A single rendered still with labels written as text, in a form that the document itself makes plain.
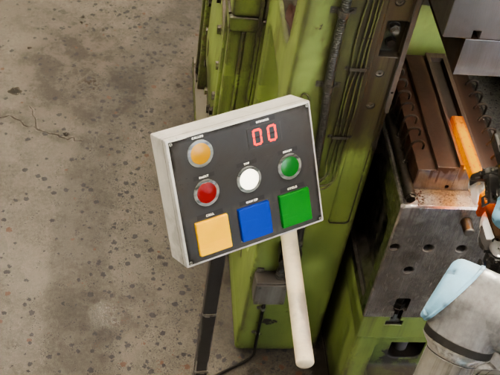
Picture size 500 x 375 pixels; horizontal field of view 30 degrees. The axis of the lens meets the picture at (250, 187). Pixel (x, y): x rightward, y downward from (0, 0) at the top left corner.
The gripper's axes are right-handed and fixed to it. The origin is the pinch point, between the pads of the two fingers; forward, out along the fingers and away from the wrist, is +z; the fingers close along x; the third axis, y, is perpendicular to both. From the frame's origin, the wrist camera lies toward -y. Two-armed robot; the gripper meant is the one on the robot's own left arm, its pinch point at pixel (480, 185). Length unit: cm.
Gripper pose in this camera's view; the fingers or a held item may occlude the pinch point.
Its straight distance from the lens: 220.2
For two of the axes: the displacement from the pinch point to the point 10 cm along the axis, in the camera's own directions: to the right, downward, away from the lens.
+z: -1.4, 2.4, 9.6
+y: 0.0, 9.7, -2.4
